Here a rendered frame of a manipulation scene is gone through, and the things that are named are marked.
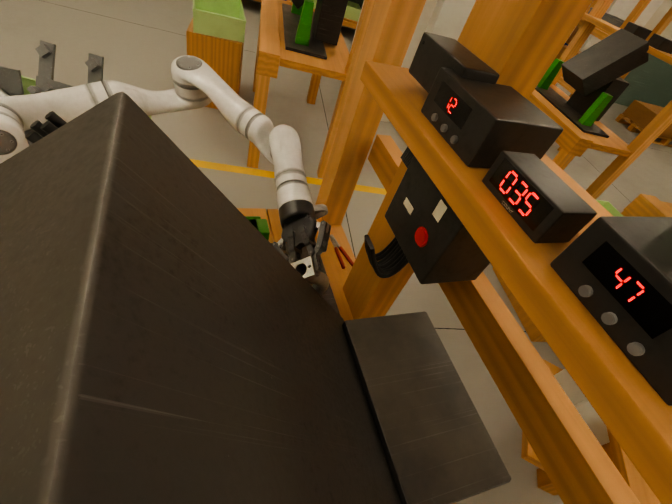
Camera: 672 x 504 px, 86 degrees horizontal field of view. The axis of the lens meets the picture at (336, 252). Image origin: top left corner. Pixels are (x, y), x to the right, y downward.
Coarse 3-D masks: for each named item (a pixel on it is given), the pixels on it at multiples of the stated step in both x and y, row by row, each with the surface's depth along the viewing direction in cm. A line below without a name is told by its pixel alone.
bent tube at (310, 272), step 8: (312, 256) 69; (296, 264) 69; (304, 264) 70; (312, 264) 68; (304, 272) 72; (312, 272) 67; (320, 272) 73; (312, 280) 71; (320, 280) 73; (328, 280) 76; (320, 288) 77
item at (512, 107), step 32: (448, 96) 54; (480, 96) 50; (512, 96) 55; (448, 128) 54; (480, 128) 48; (512, 128) 48; (544, 128) 50; (480, 160) 51; (608, 224) 34; (640, 224) 36; (576, 256) 37; (608, 256) 34; (640, 256) 32; (576, 288) 37; (608, 288) 34; (640, 288) 32; (608, 320) 34; (640, 320) 32; (640, 352) 32
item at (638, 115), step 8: (632, 104) 704; (640, 104) 691; (648, 104) 705; (624, 112) 718; (632, 112) 703; (640, 112) 690; (648, 112) 676; (656, 112) 673; (616, 120) 728; (632, 120) 703; (640, 120) 688; (648, 120) 675; (632, 128) 699; (640, 128) 685; (664, 136) 682; (664, 144) 696
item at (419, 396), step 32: (352, 320) 65; (384, 320) 67; (416, 320) 69; (352, 352) 61; (384, 352) 62; (416, 352) 64; (384, 384) 58; (416, 384) 59; (448, 384) 61; (384, 416) 54; (416, 416) 56; (448, 416) 57; (384, 448) 52; (416, 448) 52; (448, 448) 54; (480, 448) 55; (416, 480) 49; (448, 480) 51; (480, 480) 52
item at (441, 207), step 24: (408, 168) 62; (408, 192) 62; (432, 192) 56; (408, 216) 62; (432, 216) 56; (456, 216) 51; (408, 240) 62; (432, 240) 56; (456, 240) 52; (432, 264) 56; (456, 264) 58; (480, 264) 60
